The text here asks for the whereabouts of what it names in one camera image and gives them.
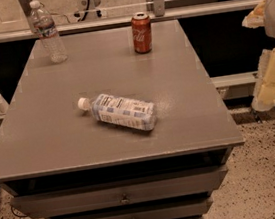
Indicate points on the clear upright water bottle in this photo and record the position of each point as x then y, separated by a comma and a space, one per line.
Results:
47, 32

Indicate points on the middle grey drawer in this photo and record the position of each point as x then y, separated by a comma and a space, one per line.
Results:
171, 210

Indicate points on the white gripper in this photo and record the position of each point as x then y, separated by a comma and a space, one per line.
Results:
264, 16

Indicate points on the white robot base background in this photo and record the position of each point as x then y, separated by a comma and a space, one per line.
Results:
88, 2

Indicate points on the lying white labelled bottle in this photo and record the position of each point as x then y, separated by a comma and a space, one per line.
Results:
121, 111

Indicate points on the red coke can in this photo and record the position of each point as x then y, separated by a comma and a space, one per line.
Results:
141, 29

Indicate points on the top grey drawer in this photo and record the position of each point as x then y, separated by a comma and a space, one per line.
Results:
132, 191

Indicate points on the grey drawer cabinet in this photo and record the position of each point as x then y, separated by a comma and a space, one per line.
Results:
48, 144

